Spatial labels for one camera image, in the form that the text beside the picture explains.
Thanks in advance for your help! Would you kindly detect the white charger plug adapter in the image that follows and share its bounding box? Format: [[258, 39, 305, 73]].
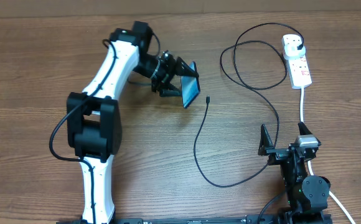
[[283, 44, 306, 60]]

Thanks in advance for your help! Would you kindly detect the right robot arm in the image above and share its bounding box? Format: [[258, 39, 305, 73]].
[[258, 122, 332, 223]]

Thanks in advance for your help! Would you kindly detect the blue Galaxy smartphone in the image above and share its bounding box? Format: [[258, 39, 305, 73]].
[[180, 62, 200, 109]]

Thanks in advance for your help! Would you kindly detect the white power strip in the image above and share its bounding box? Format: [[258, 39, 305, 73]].
[[281, 34, 312, 89]]

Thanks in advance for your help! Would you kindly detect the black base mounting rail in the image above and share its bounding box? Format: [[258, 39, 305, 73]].
[[56, 215, 333, 224]]

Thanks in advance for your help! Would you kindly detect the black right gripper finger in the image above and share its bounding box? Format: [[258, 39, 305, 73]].
[[298, 122, 312, 136], [258, 124, 274, 156]]

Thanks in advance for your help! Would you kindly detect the black USB charging cable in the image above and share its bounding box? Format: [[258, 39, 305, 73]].
[[193, 22, 305, 189]]

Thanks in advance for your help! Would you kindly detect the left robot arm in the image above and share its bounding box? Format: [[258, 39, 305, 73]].
[[66, 21, 200, 223]]

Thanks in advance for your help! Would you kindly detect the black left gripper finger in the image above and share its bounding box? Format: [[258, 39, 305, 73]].
[[159, 83, 182, 97], [175, 57, 199, 78]]

